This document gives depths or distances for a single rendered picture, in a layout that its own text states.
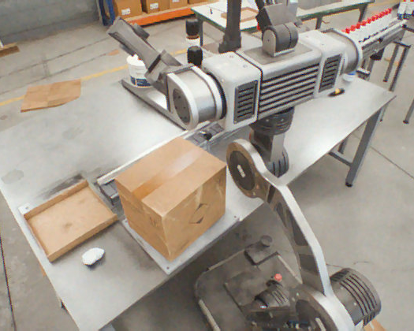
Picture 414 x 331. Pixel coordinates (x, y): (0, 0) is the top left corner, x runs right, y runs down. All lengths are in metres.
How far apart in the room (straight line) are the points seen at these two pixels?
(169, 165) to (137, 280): 0.42
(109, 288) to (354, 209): 1.91
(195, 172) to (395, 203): 1.97
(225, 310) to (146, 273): 0.67
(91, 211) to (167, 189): 0.48
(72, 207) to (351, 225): 1.84
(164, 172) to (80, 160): 0.68
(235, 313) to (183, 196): 0.90
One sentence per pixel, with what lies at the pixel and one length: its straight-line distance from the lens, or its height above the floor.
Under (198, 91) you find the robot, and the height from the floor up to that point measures 1.50.
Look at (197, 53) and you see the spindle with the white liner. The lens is 1.76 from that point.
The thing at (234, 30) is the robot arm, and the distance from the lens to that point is 1.56.
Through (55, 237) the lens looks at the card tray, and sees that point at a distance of 1.42.
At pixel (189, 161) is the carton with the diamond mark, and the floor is 1.12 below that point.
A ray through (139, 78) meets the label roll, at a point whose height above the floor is 0.94.
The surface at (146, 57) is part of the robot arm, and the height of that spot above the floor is 1.46.
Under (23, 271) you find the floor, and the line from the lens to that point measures 2.48.
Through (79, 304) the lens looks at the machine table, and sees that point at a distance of 1.25.
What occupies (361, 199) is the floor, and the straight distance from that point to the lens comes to 2.72.
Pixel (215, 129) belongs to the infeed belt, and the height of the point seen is 0.88.
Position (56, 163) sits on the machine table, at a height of 0.83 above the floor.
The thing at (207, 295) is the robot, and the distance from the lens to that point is 1.82.
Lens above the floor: 1.90
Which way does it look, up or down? 44 degrees down
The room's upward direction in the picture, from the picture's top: 1 degrees counter-clockwise
